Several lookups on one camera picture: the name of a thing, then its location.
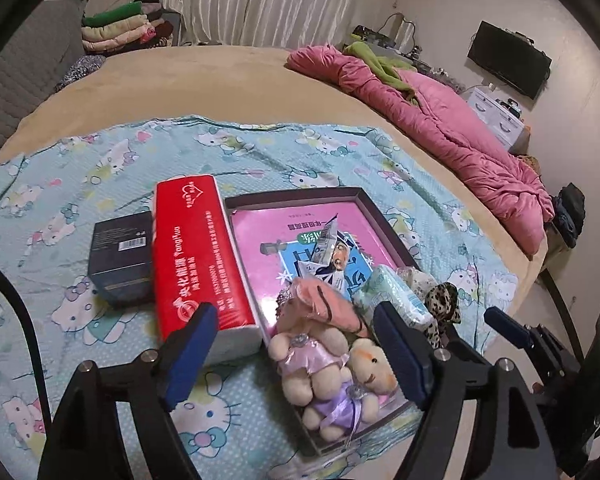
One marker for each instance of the cluttered side table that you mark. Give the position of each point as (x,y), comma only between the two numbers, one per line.
(430,67)

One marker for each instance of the green white sachet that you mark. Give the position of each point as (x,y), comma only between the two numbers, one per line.
(325,240)

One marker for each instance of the red tissue pack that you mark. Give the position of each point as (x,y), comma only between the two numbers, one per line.
(195,250)

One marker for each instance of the black monitor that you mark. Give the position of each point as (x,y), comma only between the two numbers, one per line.
(510,60)

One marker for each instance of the green cloth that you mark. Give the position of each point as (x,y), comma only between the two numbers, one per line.
(375,62)

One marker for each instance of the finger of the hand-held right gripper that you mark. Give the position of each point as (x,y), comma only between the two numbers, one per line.
(507,327)

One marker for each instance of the blue white sachet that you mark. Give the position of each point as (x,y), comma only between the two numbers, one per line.
(337,265)

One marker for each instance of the pink towel roll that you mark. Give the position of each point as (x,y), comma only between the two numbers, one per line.
(320,302)

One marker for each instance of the leopard print scrunchie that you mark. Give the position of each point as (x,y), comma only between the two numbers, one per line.
(442,302)

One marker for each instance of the grey quilted headboard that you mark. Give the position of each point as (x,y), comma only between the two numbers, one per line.
(20,75)

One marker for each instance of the white floral cloth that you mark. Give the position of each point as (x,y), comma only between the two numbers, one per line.
(420,280)

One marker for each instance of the black bag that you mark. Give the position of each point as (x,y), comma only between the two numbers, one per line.
(570,215)

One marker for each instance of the green white tissue packet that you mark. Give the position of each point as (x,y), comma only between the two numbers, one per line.
(395,292)

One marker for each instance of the white drawer cabinet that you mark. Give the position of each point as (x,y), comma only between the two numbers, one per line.
(495,110)

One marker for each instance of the black box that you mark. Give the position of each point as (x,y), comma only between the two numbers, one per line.
(120,260)

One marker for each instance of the dark floral cloth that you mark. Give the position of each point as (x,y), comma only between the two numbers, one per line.
(80,72)

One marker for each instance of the pink book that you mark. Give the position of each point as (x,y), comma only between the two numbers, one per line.
(290,200)
(265,240)

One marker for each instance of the lavender dress plush bear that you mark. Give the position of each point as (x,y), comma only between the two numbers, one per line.
(372,360)

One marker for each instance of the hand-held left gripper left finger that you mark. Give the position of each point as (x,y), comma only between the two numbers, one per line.
(192,355)

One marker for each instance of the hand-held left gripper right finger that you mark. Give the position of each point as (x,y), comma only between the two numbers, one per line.
(397,355)

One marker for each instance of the stack of folded clothes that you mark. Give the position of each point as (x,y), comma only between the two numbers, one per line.
(115,30)

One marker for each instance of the light blue cartoon printed blanket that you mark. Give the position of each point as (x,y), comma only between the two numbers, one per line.
(80,185)

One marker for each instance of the pink quilt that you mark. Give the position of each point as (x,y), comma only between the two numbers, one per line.
(455,135)

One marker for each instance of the pink bow plush bear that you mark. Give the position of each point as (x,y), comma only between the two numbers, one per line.
(305,355)

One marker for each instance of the white curtains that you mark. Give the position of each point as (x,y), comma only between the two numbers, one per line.
(260,0)

